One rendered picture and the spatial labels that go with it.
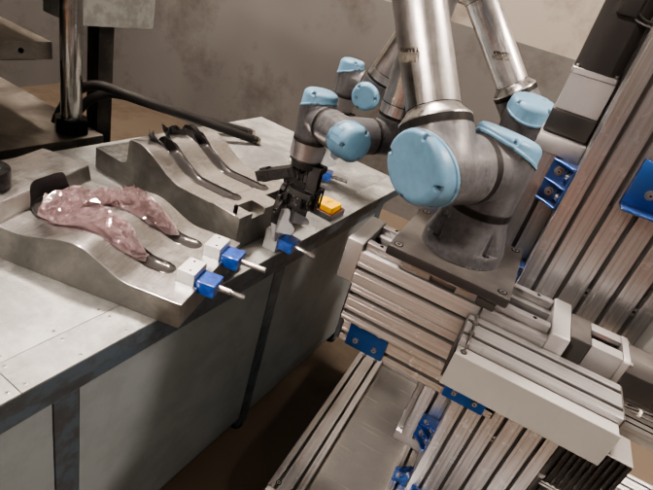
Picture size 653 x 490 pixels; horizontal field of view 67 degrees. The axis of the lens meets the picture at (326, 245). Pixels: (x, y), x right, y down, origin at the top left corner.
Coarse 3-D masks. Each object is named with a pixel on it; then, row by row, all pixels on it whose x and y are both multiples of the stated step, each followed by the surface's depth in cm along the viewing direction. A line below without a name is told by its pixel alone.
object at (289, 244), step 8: (264, 240) 120; (272, 240) 119; (280, 240) 118; (288, 240) 118; (296, 240) 120; (272, 248) 120; (280, 248) 119; (288, 248) 118; (296, 248) 119; (312, 256) 118
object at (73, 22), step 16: (64, 0) 132; (80, 0) 134; (64, 16) 134; (80, 16) 136; (64, 32) 136; (80, 32) 138; (64, 48) 138; (80, 48) 140; (64, 64) 141; (80, 64) 143; (64, 80) 143; (80, 80) 145; (64, 96) 145; (80, 96) 147; (64, 112) 148; (80, 112) 150; (64, 128) 149; (80, 128) 151
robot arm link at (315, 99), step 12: (312, 96) 100; (324, 96) 99; (336, 96) 102; (300, 108) 103; (312, 108) 101; (324, 108) 99; (300, 120) 103; (312, 120) 100; (300, 132) 104; (312, 144) 104
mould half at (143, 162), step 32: (96, 160) 133; (128, 160) 126; (160, 160) 121; (192, 160) 128; (224, 160) 136; (160, 192) 123; (192, 192) 117; (256, 192) 125; (192, 224) 120; (224, 224) 115; (256, 224) 119
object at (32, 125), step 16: (0, 80) 174; (0, 96) 162; (16, 96) 165; (32, 96) 169; (0, 112) 152; (16, 112) 155; (32, 112) 158; (48, 112) 161; (0, 128) 142; (16, 128) 145; (32, 128) 148; (48, 128) 150; (0, 144) 135; (16, 144) 137; (32, 144) 139; (48, 144) 142; (64, 144) 147; (80, 144) 151
